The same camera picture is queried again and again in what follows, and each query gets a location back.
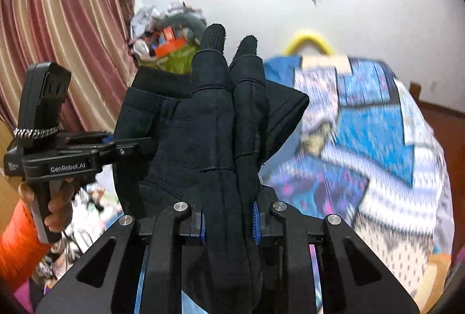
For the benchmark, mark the striped pink curtain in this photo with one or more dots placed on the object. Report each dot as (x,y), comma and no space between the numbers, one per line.
(87,37)

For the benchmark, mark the person left hand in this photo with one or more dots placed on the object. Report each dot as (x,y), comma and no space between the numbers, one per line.
(60,206)

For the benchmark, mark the grey plush toy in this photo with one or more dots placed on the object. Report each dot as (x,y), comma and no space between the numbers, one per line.
(193,21)

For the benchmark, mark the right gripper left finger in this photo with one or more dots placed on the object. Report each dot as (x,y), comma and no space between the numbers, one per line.
(197,228)

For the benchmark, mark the white wall socket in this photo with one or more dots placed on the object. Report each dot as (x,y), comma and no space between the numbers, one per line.
(433,86)

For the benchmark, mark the orange box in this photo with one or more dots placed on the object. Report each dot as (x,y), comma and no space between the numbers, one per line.
(169,46)

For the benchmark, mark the orange sleeve left forearm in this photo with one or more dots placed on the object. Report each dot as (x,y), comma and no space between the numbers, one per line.
(20,248)

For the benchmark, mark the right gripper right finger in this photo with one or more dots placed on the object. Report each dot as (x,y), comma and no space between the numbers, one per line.
(266,228)

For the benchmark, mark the blue patchwork bedspread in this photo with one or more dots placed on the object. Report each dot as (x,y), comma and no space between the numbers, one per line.
(348,138)

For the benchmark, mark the green storage bag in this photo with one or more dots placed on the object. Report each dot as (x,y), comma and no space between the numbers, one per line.
(178,62)

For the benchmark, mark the black pants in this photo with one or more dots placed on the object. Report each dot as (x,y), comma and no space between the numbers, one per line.
(208,134)

